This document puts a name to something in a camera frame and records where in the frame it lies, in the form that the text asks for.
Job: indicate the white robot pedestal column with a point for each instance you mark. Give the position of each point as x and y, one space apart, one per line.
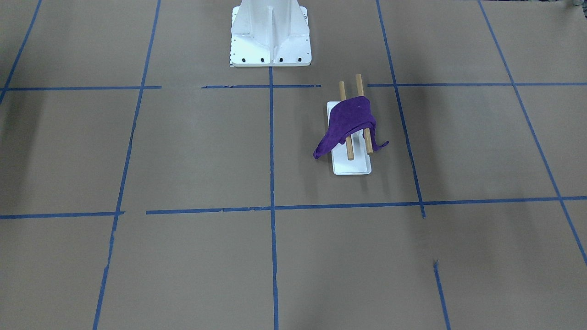
270 33

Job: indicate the purple cloth towel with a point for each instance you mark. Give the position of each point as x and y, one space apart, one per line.
346 118

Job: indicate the wooden towel rack white base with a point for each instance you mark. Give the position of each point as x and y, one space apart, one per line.
352 158

